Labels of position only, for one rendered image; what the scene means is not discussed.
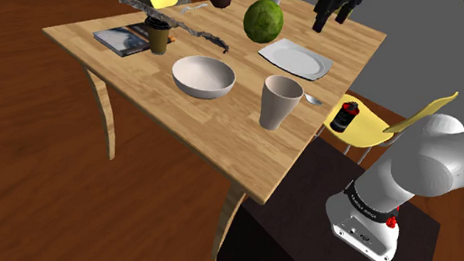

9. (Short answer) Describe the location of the long grey sword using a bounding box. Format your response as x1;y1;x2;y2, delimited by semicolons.
113;0;235;55

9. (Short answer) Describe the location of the silver spoon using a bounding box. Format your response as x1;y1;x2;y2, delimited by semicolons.
302;92;325;107

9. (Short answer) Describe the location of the green round melon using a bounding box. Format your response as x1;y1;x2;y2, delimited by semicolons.
240;0;288;47

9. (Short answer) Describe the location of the grey blue book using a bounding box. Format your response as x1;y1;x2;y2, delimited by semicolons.
89;16;155;61

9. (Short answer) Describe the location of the silver fork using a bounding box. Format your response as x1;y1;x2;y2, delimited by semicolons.
178;0;209;18

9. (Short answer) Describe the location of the beige tall cup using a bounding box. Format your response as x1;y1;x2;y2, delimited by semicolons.
257;72;307;135

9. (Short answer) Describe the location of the white square plate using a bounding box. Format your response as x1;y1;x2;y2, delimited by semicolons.
255;35;337;85

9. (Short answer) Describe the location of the brown cup with black lid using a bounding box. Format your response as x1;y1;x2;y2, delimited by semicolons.
140;15;174;57

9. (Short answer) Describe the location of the white bowl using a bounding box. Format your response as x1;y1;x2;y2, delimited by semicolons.
168;51;239;103

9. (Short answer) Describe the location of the black and red canister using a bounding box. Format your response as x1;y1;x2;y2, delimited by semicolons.
329;98;362;135

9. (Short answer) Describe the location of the dark robot stand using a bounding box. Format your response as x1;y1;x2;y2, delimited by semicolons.
215;126;450;261

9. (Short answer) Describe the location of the light wooden table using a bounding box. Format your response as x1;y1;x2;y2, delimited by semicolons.
16;0;391;261

